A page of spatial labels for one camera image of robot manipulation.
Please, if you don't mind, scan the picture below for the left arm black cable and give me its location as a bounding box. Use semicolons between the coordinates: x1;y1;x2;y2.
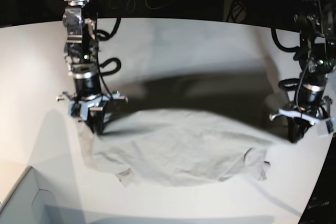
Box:
271;27;316;112

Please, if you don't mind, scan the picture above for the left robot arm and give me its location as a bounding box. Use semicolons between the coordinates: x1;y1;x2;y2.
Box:
270;0;335;143

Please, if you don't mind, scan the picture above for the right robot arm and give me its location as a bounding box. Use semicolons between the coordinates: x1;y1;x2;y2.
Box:
56;0;127;134

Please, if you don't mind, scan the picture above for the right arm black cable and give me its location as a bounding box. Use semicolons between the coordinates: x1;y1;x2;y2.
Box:
93;18;123;104

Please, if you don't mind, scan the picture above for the beige t-shirt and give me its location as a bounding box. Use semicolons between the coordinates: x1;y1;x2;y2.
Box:
76;109;289;187

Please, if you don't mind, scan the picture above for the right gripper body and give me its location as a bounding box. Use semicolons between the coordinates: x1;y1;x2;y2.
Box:
56;91;128;122

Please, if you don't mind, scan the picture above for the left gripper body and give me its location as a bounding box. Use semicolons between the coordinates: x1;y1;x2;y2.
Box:
269;96;335;137

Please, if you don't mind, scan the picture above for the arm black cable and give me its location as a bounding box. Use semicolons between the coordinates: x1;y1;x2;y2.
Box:
271;27;316;112
93;18;123;104

